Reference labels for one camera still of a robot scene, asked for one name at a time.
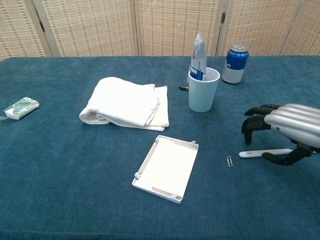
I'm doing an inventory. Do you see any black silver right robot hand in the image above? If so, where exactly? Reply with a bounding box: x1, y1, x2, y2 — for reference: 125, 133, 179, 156
241, 103, 320, 166

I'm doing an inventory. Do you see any white toothbrush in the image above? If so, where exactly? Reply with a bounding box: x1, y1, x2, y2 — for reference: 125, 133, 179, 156
238, 148, 293, 159

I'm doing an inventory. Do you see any blue white toothpaste tube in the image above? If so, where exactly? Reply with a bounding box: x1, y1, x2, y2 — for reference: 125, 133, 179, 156
189, 32, 208, 82

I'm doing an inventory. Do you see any white plastic cup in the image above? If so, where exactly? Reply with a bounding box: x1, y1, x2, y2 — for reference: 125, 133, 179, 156
187, 66, 221, 113

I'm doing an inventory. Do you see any blue white soda can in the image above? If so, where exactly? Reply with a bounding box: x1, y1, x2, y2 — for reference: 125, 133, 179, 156
221, 44, 250, 84

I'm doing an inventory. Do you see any white rectangular tray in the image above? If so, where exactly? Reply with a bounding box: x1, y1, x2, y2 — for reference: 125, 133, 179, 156
131, 134, 200, 205

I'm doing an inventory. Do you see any folded white towel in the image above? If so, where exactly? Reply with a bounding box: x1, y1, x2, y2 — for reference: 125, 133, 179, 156
78, 76, 170, 132

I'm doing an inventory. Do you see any woven bamboo folding screen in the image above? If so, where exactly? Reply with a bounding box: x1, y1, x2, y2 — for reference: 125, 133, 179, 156
0, 0, 320, 61

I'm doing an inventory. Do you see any blue table cloth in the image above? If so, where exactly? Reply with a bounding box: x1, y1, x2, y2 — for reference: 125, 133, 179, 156
0, 55, 320, 240

